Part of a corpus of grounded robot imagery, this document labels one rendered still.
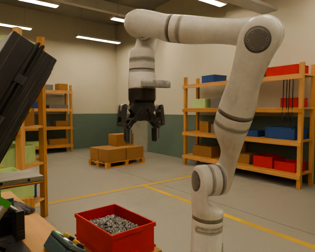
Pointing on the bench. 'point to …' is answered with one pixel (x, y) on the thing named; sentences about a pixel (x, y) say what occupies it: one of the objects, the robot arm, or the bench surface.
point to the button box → (61, 244)
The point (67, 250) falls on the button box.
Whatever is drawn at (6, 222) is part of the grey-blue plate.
